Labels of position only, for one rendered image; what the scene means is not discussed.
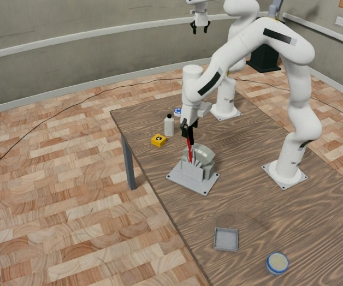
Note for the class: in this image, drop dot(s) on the white plastic bottle with black cap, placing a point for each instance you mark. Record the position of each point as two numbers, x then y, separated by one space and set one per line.
169 125

